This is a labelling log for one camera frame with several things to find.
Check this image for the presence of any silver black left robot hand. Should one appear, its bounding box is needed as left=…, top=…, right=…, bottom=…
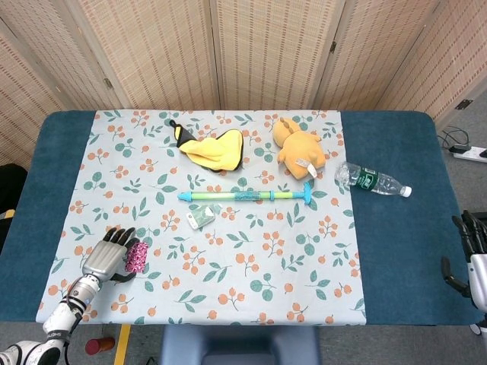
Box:
left=81, top=227, right=141, bottom=284

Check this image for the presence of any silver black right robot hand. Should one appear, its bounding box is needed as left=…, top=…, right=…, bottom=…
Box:
left=441, top=210, right=487, bottom=311

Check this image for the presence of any pink patterned card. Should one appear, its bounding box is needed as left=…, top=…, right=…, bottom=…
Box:
left=125, top=240, right=148, bottom=274

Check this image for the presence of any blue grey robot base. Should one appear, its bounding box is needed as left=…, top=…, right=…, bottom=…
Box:
left=159, top=325, right=323, bottom=365

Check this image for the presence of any yellow floor tape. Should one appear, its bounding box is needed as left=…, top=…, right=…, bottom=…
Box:
left=113, top=324, right=132, bottom=365

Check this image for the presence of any blue felt table cover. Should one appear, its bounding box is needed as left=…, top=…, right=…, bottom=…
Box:
left=0, top=109, right=481, bottom=327

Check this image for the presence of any small green white packet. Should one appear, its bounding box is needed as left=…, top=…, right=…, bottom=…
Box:
left=186, top=204, right=222, bottom=230

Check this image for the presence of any black bag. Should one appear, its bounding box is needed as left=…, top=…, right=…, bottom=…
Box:
left=0, top=163, right=28, bottom=252

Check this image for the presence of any floral print tablecloth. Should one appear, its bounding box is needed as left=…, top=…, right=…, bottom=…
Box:
left=36, top=109, right=368, bottom=327

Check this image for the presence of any white power strip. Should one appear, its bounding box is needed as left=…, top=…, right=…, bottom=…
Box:
left=448, top=144, right=487, bottom=163

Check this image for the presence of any green blue water squirter toy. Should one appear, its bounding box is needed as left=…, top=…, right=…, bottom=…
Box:
left=177, top=181, right=314, bottom=206

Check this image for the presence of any clear bottle with green label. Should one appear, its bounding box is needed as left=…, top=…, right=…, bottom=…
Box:
left=335, top=160, right=413, bottom=198

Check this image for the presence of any yellow cloth with black trim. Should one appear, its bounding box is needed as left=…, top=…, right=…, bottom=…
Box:
left=169, top=119, right=245, bottom=174

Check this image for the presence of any orange plush toy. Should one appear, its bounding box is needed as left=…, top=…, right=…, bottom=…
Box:
left=272, top=116, right=327, bottom=181

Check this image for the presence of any bamboo folding screen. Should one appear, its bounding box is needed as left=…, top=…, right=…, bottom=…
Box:
left=0, top=0, right=487, bottom=168

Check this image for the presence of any black floor cable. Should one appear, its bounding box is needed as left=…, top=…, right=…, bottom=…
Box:
left=437, top=127, right=471, bottom=150

